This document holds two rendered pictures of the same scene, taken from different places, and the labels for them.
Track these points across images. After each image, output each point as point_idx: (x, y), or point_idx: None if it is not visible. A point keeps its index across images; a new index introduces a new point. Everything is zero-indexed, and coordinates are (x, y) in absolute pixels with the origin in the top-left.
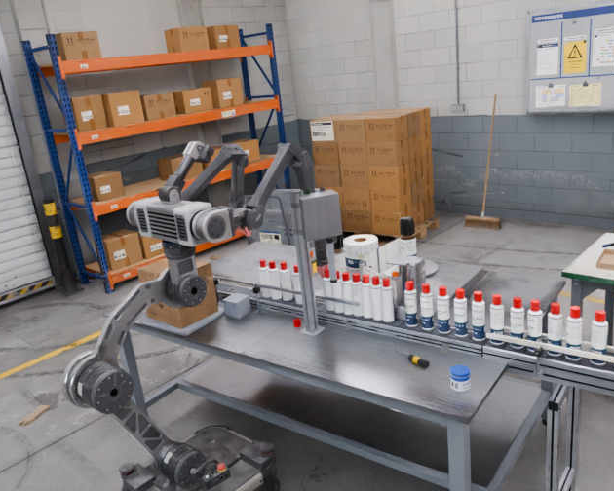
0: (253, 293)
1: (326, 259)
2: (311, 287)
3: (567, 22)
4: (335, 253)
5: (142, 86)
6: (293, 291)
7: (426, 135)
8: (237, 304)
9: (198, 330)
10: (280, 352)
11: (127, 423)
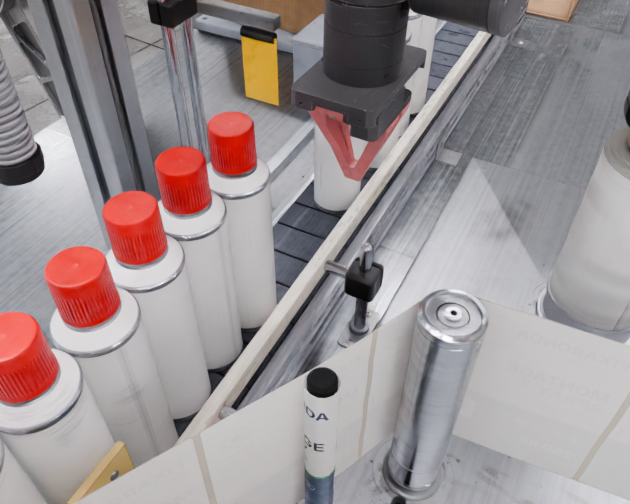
0: (430, 75)
1: (343, 88)
2: (90, 119)
3: None
4: (619, 154)
5: None
6: (302, 128)
7: None
8: (294, 45)
9: (228, 41)
10: (1, 212)
11: (52, 89)
